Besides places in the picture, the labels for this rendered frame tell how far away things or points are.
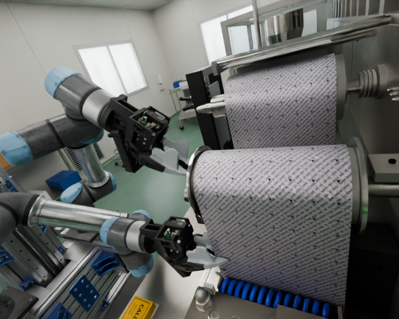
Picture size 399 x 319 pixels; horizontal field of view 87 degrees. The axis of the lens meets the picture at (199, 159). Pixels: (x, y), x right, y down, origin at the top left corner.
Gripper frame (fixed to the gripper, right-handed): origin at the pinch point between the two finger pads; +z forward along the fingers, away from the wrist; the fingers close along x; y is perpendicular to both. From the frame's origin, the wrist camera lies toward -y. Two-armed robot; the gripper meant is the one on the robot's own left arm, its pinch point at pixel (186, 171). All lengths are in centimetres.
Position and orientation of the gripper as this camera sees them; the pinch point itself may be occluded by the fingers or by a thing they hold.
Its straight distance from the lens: 45.5
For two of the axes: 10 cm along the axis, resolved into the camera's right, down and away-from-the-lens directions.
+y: 3.7, -6.8, -6.4
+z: 8.4, 5.4, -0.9
